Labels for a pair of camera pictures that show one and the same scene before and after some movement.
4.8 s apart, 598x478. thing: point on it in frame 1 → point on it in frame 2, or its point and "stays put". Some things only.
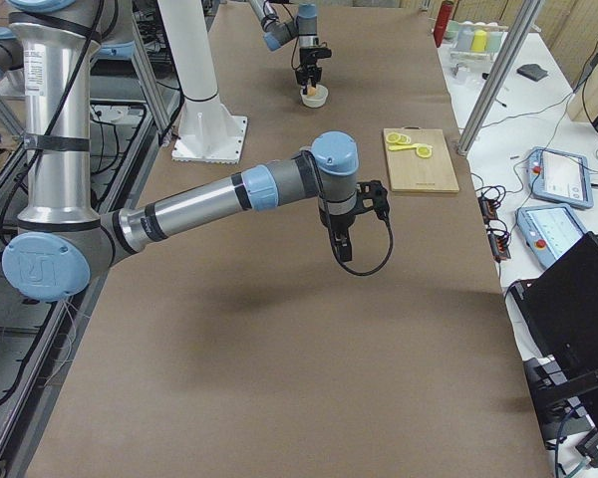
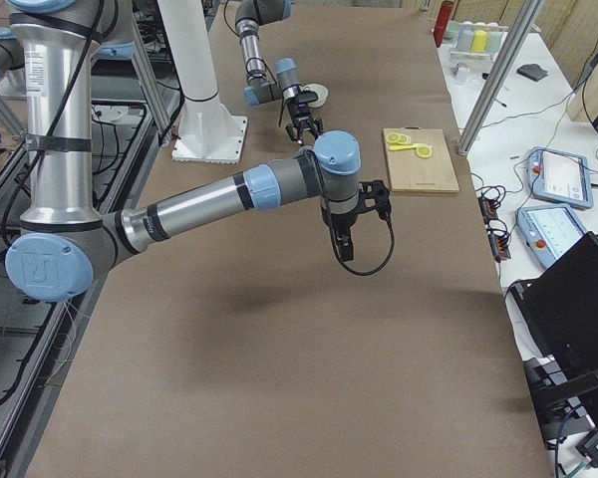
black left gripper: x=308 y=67 → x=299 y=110
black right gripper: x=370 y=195 stays put
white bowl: x=316 y=101 stays put
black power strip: x=498 y=242 stays put
